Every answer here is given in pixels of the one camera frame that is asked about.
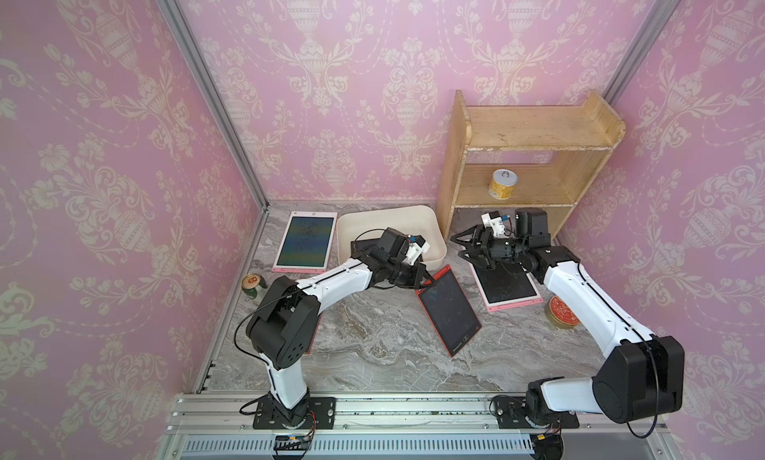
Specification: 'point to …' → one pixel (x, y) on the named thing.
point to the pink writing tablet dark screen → (508, 286)
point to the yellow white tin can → (502, 184)
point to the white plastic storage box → (417, 220)
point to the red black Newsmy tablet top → (313, 333)
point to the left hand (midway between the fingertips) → (435, 285)
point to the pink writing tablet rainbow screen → (307, 243)
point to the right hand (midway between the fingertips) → (457, 245)
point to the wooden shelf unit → (523, 156)
